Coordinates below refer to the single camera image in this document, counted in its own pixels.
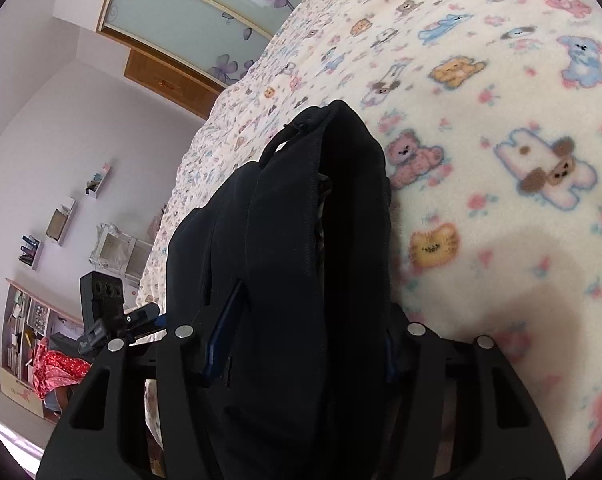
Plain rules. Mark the wooden bookshelf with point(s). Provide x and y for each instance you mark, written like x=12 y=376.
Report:
x=28 y=320

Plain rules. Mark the black pants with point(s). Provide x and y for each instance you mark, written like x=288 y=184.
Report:
x=281 y=260

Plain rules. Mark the white storage rack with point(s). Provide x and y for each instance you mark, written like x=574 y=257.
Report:
x=116 y=255

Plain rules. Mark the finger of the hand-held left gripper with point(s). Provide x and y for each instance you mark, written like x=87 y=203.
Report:
x=143 y=320

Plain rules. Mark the red patterned cloth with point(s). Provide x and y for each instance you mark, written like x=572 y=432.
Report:
x=61 y=370

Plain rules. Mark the printed animal blanket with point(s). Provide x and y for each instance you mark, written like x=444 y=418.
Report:
x=481 y=110

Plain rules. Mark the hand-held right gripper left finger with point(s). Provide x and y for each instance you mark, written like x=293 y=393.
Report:
x=221 y=340

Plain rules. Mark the wooden door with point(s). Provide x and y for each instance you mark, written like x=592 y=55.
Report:
x=171 y=82

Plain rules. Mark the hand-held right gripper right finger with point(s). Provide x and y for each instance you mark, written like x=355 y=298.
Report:
x=421 y=360

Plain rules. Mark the cardboard box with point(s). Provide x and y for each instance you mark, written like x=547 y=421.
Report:
x=18 y=395

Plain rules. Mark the sliding glass wardrobe doors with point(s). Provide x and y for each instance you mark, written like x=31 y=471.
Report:
x=181 y=5

